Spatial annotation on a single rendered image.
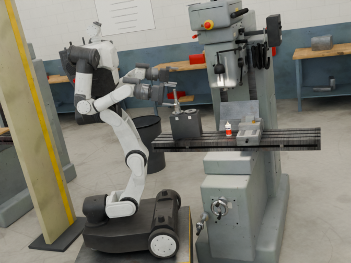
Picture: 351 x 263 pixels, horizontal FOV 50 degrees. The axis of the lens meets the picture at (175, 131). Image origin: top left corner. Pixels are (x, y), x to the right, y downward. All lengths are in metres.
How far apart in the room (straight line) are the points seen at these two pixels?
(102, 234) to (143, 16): 5.46
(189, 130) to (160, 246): 0.91
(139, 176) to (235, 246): 0.86
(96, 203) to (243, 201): 0.99
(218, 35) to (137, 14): 5.07
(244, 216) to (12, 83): 2.12
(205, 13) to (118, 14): 5.35
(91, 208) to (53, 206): 1.11
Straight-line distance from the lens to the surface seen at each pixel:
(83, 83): 2.15
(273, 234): 2.99
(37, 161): 3.56
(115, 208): 2.61
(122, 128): 2.38
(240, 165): 2.65
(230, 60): 2.60
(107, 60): 2.26
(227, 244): 2.81
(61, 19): 8.45
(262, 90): 3.08
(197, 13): 2.48
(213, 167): 2.70
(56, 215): 3.80
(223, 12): 2.43
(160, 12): 7.35
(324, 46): 6.31
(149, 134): 4.48
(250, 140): 2.61
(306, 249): 3.18
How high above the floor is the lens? 1.92
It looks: 19 degrees down
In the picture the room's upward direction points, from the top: 10 degrees counter-clockwise
